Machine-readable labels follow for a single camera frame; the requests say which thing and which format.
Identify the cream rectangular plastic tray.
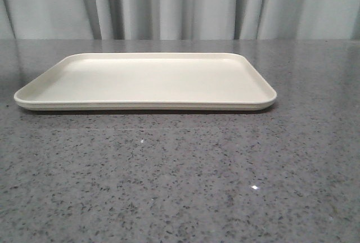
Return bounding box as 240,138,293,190
13,52,277,111

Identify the light grey pleated curtain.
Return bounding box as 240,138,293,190
1,0,359,40

